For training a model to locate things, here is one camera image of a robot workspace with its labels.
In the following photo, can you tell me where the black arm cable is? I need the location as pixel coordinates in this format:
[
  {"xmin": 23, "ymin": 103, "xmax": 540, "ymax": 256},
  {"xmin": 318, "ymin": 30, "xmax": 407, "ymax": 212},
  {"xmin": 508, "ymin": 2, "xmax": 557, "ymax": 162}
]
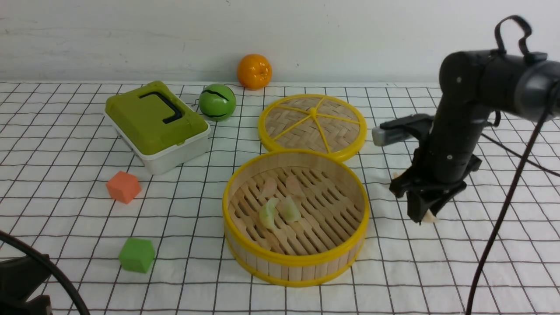
[
  {"xmin": 465, "ymin": 15, "xmax": 560, "ymax": 315},
  {"xmin": 0, "ymin": 230, "xmax": 90, "ymax": 315}
]

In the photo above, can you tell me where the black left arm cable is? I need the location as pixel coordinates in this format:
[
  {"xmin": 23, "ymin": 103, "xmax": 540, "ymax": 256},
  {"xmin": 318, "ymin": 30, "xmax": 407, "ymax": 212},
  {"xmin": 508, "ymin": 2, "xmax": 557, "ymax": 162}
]
[{"xmin": 0, "ymin": 230, "xmax": 90, "ymax": 315}]

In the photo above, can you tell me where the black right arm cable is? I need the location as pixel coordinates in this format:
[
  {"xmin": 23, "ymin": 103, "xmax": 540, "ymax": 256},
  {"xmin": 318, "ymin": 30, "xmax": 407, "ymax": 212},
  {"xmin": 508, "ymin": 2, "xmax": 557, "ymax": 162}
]
[{"xmin": 465, "ymin": 15, "xmax": 560, "ymax": 315}]

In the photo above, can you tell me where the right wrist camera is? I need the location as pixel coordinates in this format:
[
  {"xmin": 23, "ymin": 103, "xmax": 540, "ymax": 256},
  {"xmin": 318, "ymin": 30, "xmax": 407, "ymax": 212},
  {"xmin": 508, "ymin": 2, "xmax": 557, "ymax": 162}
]
[{"xmin": 372, "ymin": 113, "xmax": 434, "ymax": 146}]

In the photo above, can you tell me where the bamboo steamer tray yellow rim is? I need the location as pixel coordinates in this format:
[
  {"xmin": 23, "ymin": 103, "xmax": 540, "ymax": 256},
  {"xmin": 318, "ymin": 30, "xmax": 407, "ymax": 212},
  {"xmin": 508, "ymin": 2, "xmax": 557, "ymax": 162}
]
[{"xmin": 222, "ymin": 150, "xmax": 370, "ymax": 287}]

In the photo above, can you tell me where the green ball black stripe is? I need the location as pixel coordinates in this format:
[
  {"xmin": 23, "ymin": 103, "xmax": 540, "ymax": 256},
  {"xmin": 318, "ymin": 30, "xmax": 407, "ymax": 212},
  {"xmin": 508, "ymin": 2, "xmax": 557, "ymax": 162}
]
[{"xmin": 199, "ymin": 84, "xmax": 237, "ymax": 121}]

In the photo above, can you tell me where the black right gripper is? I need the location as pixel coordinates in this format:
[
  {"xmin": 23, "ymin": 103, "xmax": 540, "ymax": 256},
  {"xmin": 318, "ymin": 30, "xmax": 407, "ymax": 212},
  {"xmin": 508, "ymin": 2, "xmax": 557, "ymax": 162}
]
[{"xmin": 389, "ymin": 131, "xmax": 482, "ymax": 223}]

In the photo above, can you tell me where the green dumpling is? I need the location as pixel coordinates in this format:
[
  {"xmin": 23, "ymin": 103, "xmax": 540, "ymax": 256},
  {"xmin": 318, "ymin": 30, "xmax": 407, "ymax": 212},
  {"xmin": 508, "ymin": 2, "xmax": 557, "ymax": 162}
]
[
  {"xmin": 259, "ymin": 197, "xmax": 279, "ymax": 231},
  {"xmin": 280, "ymin": 195, "xmax": 302, "ymax": 223}
]

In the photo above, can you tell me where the green white lidded box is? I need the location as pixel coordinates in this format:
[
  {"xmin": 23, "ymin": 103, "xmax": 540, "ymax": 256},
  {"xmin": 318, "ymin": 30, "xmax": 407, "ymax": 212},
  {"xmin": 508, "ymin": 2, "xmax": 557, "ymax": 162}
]
[{"xmin": 105, "ymin": 80, "xmax": 211, "ymax": 175}]

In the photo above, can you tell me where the orange cube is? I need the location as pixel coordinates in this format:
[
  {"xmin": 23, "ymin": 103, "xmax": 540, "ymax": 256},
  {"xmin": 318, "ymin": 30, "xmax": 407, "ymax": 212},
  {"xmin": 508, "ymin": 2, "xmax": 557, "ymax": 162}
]
[{"xmin": 106, "ymin": 171, "xmax": 142, "ymax": 205}]

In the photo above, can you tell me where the green cube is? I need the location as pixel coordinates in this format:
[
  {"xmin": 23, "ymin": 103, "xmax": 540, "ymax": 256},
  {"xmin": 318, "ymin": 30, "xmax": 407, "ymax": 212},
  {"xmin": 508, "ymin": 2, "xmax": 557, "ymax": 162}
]
[{"xmin": 118, "ymin": 238, "xmax": 156, "ymax": 273}]

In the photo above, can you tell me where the bamboo steamer lid yellow rim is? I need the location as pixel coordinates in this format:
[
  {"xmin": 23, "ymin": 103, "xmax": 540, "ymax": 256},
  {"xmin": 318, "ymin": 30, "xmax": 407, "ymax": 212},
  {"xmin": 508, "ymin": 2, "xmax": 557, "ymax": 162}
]
[{"xmin": 257, "ymin": 94, "xmax": 368, "ymax": 161}]

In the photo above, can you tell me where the orange fruit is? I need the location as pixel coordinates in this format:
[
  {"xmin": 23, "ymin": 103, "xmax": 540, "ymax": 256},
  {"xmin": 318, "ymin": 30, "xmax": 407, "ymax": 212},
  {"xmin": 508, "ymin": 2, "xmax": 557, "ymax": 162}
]
[{"xmin": 237, "ymin": 54, "xmax": 273, "ymax": 90}]

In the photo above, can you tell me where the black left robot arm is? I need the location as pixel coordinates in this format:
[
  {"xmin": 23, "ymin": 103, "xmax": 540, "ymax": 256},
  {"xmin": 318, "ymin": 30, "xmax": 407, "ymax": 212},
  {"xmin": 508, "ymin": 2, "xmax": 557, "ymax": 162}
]
[{"xmin": 0, "ymin": 256, "xmax": 52, "ymax": 315}]

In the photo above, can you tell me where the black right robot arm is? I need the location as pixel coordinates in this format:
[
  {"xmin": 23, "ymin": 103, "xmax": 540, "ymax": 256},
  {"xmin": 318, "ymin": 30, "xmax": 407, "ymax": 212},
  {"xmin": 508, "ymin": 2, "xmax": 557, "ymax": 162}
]
[{"xmin": 374, "ymin": 50, "xmax": 560, "ymax": 223}]

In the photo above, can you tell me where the white black grid tablecloth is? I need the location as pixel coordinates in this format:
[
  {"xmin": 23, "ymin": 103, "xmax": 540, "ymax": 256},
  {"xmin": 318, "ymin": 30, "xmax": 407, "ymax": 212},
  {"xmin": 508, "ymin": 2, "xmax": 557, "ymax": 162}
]
[{"xmin": 0, "ymin": 79, "xmax": 533, "ymax": 315}]

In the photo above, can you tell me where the pink dumpling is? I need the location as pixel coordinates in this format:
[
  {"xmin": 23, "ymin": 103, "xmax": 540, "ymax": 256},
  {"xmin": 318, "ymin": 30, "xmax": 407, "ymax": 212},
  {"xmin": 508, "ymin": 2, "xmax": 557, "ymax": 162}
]
[
  {"xmin": 257, "ymin": 177, "xmax": 277, "ymax": 199},
  {"xmin": 285, "ymin": 174, "xmax": 305, "ymax": 198}
]

